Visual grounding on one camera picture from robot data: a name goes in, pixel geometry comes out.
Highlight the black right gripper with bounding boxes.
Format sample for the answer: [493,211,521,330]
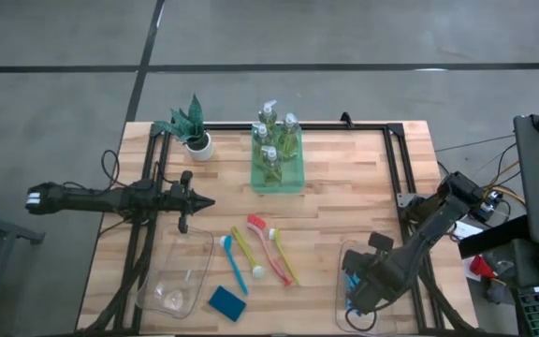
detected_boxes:
[342,250,406,315]

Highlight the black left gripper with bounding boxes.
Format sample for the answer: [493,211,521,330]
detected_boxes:
[169,170,216,234]

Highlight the red suction-cup dish brush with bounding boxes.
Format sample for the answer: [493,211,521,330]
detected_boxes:
[246,213,294,287]

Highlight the yellow-green dish brush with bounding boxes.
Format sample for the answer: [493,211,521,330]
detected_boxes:
[229,226,266,280]
[268,227,300,286]

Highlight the blue dish brush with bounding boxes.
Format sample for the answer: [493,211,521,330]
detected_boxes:
[218,235,250,296]

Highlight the clear green dish soap bottle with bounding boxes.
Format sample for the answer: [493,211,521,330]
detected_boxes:
[252,122,273,158]
[278,111,302,160]
[259,144,284,186]
[257,98,280,135]

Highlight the clear plastic storage bin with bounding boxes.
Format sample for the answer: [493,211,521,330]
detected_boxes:
[134,224,215,321]
[334,239,400,335]

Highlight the snake plant in white pot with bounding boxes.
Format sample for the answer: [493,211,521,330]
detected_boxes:
[153,93,215,163]

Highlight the green translucent plastic caddy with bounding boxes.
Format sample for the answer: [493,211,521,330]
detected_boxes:
[249,126,306,195]

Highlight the red funnel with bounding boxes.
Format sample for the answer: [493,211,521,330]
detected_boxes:
[469,255,498,281]

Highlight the blue and white controller box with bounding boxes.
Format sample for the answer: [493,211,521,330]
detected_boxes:
[477,189,504,221]

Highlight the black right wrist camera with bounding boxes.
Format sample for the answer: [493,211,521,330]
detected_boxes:
[367,231,395,255]

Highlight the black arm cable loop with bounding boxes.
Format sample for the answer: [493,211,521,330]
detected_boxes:
[100,149,122,191]

